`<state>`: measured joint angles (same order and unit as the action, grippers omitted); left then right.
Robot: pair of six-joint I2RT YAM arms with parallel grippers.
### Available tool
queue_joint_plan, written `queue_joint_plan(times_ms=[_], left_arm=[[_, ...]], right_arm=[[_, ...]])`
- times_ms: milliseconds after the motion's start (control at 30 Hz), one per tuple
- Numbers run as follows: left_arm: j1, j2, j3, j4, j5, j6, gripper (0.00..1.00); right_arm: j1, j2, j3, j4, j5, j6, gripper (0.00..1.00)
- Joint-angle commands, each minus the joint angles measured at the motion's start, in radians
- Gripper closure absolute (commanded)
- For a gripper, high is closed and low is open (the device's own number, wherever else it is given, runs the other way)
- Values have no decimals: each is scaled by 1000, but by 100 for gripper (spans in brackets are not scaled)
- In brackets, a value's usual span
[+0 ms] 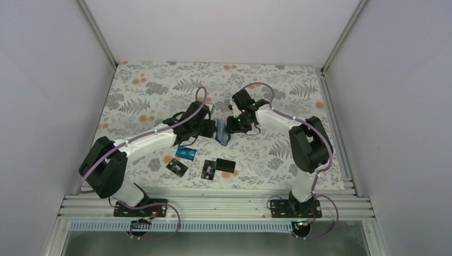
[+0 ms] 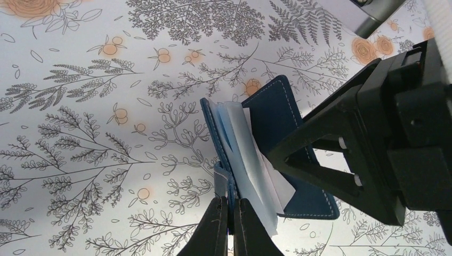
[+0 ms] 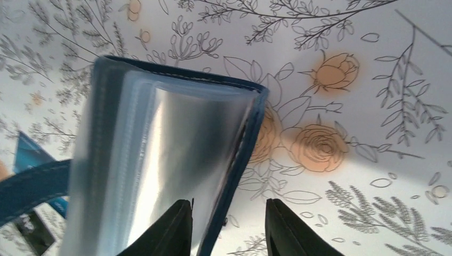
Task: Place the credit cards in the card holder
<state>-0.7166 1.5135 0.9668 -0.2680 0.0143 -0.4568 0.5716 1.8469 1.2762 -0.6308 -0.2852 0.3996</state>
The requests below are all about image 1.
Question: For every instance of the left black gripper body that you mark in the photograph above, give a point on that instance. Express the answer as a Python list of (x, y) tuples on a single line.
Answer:
[(206, 133)]

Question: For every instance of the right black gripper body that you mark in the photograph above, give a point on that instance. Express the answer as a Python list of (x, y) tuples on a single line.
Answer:
[(240, 125)]

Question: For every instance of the blue card holder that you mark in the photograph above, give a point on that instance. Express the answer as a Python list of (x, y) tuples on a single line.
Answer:
[(222, 135)]

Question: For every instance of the black card with white logo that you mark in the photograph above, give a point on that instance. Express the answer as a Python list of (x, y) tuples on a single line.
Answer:
[(208, 171)]

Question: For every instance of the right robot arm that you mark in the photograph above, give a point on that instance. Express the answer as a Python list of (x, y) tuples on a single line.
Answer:
[(309, 143)]

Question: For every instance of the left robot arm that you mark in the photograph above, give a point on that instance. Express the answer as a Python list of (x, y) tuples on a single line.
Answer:
[(105, 164)]

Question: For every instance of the blue credit card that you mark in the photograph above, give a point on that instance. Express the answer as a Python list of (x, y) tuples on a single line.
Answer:
[(185, 153)]

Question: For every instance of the plain black card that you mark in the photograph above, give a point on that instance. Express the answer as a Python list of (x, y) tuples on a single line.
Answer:
[(225, 165)]

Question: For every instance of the black card with chip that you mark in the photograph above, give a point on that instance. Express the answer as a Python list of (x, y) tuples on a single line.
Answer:
[(176, 167)]

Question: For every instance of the floral table mat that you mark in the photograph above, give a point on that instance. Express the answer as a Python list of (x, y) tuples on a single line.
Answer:
[(144, 93)]

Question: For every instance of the perforated cable duct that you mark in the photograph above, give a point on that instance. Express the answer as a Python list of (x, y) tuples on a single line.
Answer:
[(184, 226)]

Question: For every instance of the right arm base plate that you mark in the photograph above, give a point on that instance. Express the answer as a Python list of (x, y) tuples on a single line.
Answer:
[(285, 209)]

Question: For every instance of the aluminium rail frame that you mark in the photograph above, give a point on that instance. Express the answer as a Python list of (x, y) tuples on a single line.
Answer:
[(189, 204)]

